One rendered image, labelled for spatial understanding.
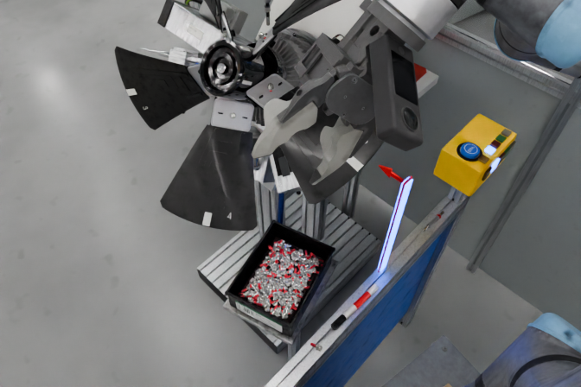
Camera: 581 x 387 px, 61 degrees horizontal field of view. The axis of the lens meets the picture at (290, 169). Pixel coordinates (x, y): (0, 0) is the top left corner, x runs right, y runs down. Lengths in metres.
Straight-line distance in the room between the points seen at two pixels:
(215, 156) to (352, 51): 0.61
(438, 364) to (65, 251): 1.78
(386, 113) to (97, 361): 1.78
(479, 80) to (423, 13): 1.13
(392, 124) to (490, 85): 1.17
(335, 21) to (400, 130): 0.81
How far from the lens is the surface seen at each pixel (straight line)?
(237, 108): 1.11
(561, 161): 1.67
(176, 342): 2.05
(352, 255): 2.09
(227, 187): 1.12
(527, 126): 1.65
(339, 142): 0.57
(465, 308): 2.17
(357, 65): 0.53
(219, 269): 2.06
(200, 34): 1.34
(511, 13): 0.53
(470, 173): 1.13
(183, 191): 1.14
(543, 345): 0.71
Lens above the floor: 1.88
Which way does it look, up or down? 51 degrees down
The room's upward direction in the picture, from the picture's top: straight up
